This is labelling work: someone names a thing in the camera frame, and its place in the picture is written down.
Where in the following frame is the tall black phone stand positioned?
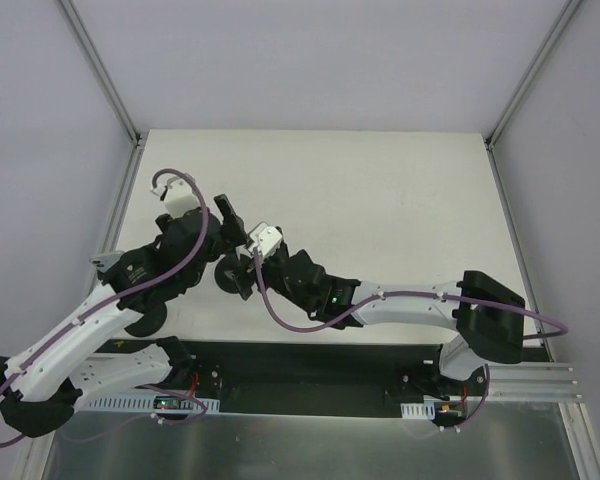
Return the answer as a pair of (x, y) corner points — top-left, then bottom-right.
(214, 251), (256, 301)

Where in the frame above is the short black phone stand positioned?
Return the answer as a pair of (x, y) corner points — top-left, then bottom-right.
(124, 304), (168, 338)

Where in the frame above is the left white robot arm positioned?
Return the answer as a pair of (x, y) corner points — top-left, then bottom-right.
(0, 208), (226, 438)

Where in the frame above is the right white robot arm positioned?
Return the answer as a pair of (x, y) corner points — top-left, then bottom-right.
(253, 250), (525, 395)

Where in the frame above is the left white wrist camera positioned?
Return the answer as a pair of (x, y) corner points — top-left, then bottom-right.
(151, 177), (200, 218)

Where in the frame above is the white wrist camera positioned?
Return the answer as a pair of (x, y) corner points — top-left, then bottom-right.
(151, 177), (200, 218)
(246, 222), (283, 259)

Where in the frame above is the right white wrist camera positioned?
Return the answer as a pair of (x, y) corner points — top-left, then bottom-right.
(246, 222), (283, 259)

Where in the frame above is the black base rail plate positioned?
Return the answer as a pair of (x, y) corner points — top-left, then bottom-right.
(94, 339), (491, 417)

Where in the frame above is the right white cable duct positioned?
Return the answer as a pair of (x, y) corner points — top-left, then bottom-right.
(400, 401), (436, 421)

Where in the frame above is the white cable duct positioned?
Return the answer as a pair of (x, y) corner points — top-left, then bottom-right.
(82, 394), (220, 415)
(400, 401), (436, 421)

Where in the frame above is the left white cable duct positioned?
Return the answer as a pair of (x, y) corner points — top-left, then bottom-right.
(82, 394), (220, 415)

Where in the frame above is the left aluminium frame post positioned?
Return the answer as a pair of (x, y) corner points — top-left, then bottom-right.
(54, 0), (142, 147)

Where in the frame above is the aluminium frame post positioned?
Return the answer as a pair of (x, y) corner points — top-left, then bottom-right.
(484, 0), (586, 151)
(54, 0), (142, 147)

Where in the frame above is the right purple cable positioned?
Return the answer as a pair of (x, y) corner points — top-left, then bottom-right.
(252, 249), (569, 432)

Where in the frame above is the right aluminium frame post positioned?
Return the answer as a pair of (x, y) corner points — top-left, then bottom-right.
(484, 0), (586, 151)

